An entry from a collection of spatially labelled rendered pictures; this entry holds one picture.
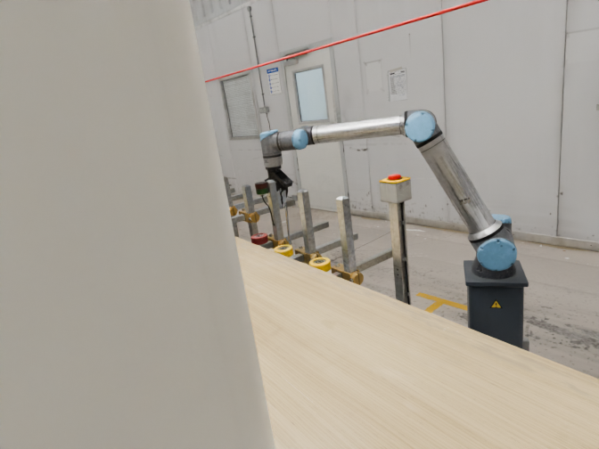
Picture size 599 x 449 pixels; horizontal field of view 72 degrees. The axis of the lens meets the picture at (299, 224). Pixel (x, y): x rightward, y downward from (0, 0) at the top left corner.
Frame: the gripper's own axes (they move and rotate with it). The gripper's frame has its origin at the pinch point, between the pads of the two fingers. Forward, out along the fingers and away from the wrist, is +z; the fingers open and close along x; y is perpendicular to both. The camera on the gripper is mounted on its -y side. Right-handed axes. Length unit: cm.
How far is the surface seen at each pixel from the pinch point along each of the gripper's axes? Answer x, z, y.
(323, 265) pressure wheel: 20, 10, -55
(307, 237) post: 9.5, 7.1, -32.1
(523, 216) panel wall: -256, 78, 10
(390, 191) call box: 11, -19, -83
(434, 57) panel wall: -248, -69, 92
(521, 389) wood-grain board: 36, 10, -135
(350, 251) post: 8, 8, -57
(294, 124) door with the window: -228, -17, 306
